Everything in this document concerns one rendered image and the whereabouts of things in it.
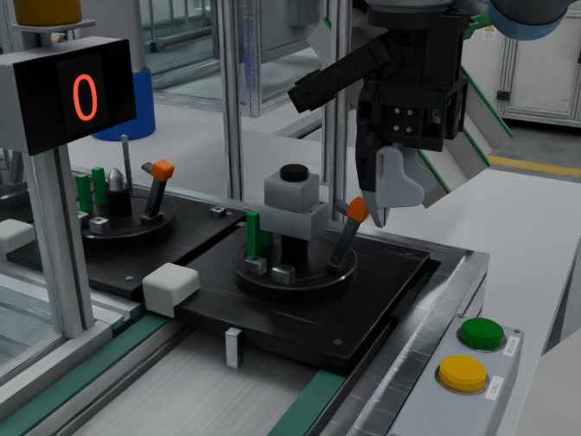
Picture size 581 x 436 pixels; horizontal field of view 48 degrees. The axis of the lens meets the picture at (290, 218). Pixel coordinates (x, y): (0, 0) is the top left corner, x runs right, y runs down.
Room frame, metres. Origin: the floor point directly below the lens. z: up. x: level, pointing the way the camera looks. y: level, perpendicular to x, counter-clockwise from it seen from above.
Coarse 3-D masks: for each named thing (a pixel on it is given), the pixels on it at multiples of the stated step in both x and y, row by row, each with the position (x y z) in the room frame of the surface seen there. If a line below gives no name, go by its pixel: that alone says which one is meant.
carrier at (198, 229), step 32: (128, 160) 0.84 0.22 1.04; (96, 192) 0.81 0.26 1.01; (128, 192) 0.78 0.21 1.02; (96, 224) 0.72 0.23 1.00; (128, 224) 0.74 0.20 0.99; (160, 224) 0.74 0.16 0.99; (192, 224) 0.78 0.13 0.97; (224, 224) 0.78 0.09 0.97; (96, 256) 0.70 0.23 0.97; (128, 256) 0.70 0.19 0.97; (160, 256) 0.69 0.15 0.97; (192, 256) 0.71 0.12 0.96; (96, 288) 0.64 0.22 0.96; (128, 288) 0.62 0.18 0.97
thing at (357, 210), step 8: (360, 200) 0.62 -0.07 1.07; (336, 208) 0.62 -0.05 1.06; (344, 208) 0.62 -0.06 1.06; (352, 208) 0.61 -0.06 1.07; (360, 208) 0.61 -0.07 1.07; (352, 216) 0.61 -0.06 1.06; (360, 216) 0.61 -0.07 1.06; (352, 224) 0.61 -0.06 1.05; (360, 224) 0.62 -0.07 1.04; (344, 232) 0.62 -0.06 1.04; (352, 232) 0.61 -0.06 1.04; (344, 240) 0.62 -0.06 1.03; (352, 240) 0.63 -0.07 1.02; (336, 248) 0.62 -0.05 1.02; (344, 248) 0.62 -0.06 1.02; (336, 256) 0.62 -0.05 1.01; (344, 256) 0.63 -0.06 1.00
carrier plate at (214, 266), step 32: (224, 256) 0.69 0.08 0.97; (384, 256) 0.69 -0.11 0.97; (416, 256) 0.69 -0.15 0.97; (224, 288) 0.62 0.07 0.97; (352, 288) 0.62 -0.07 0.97; (384, 288) 0.62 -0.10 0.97; (192, 320) 0.58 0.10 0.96; (224, 320) 0.56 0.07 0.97; (256, 320) 0.56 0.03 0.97; (288, 320) 0.56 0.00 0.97; (320, 320) 0.56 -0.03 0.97; (352, 320) 0.55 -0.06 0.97; (384, 320) 0.57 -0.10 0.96; (288, 352) 0.52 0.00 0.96; (320, 352) 0.50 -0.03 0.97; (352, 352) 0.50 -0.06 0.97
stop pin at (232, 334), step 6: (228, 330) 0.54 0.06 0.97; (234, 330) 0.54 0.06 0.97; (240, 330) 0.54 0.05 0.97; (228, 336) 0.54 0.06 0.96; (234, 336) 0.54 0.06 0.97; (240, 336) 0.54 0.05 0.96; (228, 342) 0.54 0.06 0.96; (234, 342) 0.54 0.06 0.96; (240, 342) 0.54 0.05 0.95; (228, 348) 0.54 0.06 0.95; (234, 348) 0.54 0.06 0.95; (240, 348) 0.54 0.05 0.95; (228, 354) 0.54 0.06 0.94; (234, 354) 0.54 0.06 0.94; (240, 354) 0.54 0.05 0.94; (228, 360) 0.54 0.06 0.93; (234, 360) 0.54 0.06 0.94; (240, 360) 0.54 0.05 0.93; (234, 366) 0.54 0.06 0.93; (240, 366) 0.54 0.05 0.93
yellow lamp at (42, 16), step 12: (24, 0) 0.52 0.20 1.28; (36, 0) 0.52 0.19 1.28; (48, 0) 0.52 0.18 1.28; (60, 0) 0.53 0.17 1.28; (72, 0) 0.53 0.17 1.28; (24, 12) 0.52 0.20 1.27; (36, 12) 0.52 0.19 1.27; (48, 12) 0.52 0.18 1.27; (60, 12) 0.52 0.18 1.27; (72, 12) 0.53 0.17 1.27; (24, 24) 0.52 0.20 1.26; (36, 24) 0.52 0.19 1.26; (48, 24) 0.52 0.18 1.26; (60, 24) 0.52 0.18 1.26
